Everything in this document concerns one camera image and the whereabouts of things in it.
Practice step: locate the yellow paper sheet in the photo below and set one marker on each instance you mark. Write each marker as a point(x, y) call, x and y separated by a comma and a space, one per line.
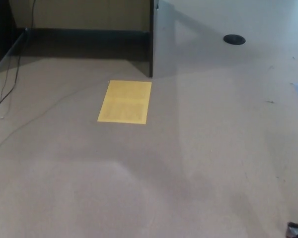
point(125, 101)

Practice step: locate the glossy grey desk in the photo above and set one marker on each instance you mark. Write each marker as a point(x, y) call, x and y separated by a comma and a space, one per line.
point(213, 22)

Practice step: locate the black round desk grommet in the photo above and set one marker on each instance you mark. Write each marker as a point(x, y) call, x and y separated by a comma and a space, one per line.
point(234, 39)

